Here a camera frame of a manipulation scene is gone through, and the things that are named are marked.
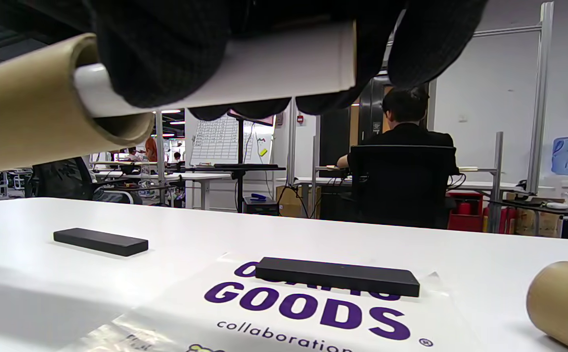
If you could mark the brown cardboard box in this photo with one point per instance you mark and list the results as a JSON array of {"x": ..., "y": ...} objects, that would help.
[{"x": 288, "y": 200}]

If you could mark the colourful cartoon animal poster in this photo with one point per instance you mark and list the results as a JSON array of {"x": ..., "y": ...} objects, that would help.
[{"x": 288, "y": 63}]

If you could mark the whiteboard with grid chart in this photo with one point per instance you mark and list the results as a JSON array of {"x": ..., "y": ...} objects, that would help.
[{"x": 215, "y": 142}]

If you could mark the dark door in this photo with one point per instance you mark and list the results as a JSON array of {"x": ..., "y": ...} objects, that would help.
[{"x": 335, "y": 137}]

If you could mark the white office desk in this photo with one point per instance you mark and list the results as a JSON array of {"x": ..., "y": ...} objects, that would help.
[{"x": 479, "y": 186}]

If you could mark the person's right hand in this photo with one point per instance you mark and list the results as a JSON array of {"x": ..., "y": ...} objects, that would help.
[{"x": 166, "y": 49}]

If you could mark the white poster purple lettering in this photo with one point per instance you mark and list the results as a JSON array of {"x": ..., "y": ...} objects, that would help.
[{"x": 191, "y": 313}]

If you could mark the pink screen monitor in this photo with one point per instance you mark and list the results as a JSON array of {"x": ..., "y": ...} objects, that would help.
[{"x": 252, "y": 119}]

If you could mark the red storage cabinet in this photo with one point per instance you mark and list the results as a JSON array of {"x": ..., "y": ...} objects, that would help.
[{"x": 465, "y": 210}]

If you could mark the silver aluminium frame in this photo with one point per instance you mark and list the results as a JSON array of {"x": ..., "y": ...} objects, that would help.
[{"x": 539, "y": 98}]

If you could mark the small blue hand tool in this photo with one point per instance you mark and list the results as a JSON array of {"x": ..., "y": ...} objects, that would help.
[{"x": 258, "y": 196}]

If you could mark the black monitor stand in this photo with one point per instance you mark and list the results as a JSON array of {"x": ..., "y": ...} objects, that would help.
[{"x": 239, "y": 168}]

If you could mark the black office chair chrome base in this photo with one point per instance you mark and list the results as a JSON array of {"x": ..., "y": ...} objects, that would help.
[{"x": 401, "y": 186}]

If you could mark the long white background table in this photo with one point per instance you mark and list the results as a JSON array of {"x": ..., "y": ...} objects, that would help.
[{"x": 200, "y": 177}]

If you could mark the white metal pole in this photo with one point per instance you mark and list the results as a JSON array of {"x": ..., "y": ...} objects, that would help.
[
  {"x": 159, "y": 146},
  {"x": 291, "y": 142}
]

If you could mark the black bar weight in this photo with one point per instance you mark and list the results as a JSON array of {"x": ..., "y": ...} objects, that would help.
[
  {"x": 337, "y": 276},
  {"x": 100, "y": 242}
]

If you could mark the brown cardboard mailing tube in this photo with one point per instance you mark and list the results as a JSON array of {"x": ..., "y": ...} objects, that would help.
[
  {"x": 567, "y": 303},
  {"x": 19, "y": 107}
]

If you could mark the black shoulder bag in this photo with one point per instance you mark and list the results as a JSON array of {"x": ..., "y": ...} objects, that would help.
[{"x": 58, "y": 178}]

